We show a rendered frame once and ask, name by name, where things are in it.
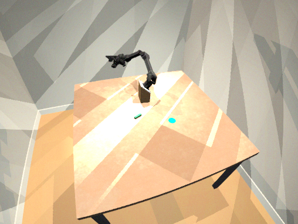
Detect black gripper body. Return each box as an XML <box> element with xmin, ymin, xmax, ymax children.
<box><xmin>109</xmin><ymin>56</ymin><xmax>122</xmax><ymax>64</ymax></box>

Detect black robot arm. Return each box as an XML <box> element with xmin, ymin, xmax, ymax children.
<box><xmin>112</xmin><ymin>50</ymin><xmax>157</xmax><ymax>90</ymax></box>

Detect cyan circle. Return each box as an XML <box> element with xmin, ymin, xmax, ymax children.
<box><xmin>168</xmin><ymin>118</ymin><xmax>176</xmax><ymax>123</ymax></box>

